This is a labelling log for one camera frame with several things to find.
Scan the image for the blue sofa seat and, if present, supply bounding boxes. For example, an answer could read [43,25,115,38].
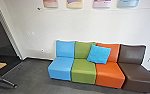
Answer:
[47,40,76,82]

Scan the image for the green sofa seat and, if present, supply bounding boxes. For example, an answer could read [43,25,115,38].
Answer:
[70,41,98,85]

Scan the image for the dark open doorway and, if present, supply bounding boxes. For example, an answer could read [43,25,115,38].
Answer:
[0,4,24,61]

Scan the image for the blue square cushion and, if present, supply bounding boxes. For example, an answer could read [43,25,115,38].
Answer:
[86,44,112,65]

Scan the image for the brown sofa seat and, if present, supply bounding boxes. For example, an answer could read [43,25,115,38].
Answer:
[117,44,150,94]

